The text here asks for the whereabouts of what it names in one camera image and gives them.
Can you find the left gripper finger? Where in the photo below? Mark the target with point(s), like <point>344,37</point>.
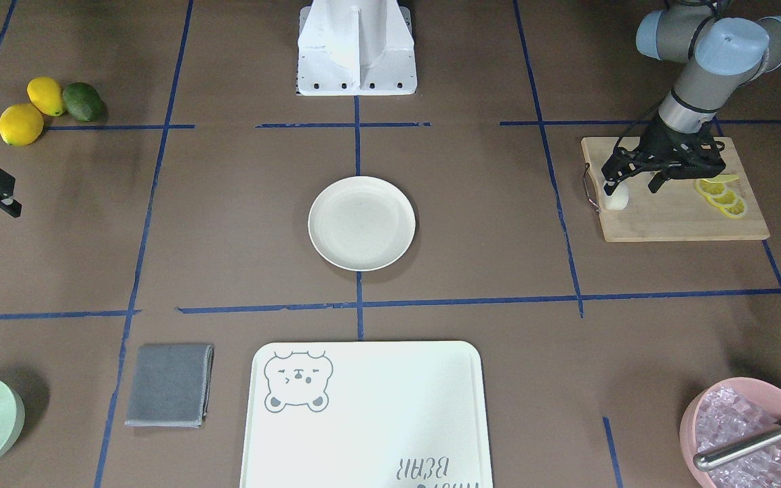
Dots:
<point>622,164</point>
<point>663,175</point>

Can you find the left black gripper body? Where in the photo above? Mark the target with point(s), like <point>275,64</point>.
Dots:
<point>666,143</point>

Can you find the white steamed bun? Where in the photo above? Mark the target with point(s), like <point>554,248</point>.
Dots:
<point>615,197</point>

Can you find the cream round plate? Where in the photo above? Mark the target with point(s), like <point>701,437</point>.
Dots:
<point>361,224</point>

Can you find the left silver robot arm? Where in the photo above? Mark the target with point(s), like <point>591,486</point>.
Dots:
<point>718,55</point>

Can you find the white bear tray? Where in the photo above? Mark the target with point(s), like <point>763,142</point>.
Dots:
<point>367,414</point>

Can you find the yellow plastic knife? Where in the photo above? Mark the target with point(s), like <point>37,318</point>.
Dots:
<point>724,178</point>

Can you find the bamboo cutting board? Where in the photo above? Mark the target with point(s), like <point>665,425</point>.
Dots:
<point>677,212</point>

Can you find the lemon slice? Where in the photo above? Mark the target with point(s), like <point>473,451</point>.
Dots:
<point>736,210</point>
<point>727,199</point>
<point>710,189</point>

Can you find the yellow lemon front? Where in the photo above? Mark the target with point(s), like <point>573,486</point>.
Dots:
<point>21,124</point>

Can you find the yellow lemon near avocado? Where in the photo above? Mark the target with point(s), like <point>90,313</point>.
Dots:
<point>46,95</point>

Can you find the green avocado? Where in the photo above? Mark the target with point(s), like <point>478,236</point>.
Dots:
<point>83,102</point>

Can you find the pink bowl with ice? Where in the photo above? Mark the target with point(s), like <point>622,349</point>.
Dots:
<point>723,413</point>

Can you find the grey folded cloth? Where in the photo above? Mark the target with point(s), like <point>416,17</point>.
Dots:
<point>170,387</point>

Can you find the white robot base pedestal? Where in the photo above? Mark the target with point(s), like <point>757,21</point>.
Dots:
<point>356,48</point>

